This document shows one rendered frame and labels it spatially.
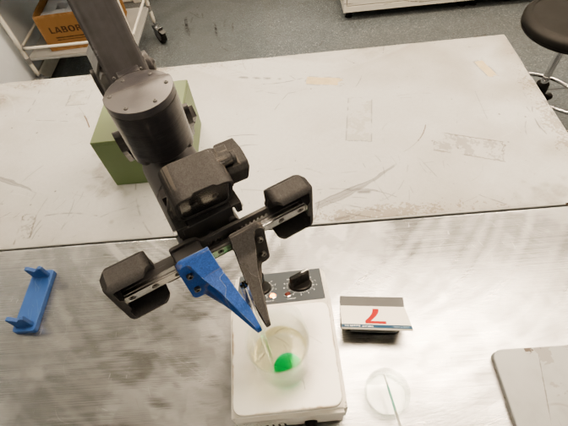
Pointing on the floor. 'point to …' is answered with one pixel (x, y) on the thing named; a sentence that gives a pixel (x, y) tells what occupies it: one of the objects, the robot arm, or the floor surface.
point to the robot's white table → (301, 140)
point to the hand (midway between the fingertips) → (243, 291)
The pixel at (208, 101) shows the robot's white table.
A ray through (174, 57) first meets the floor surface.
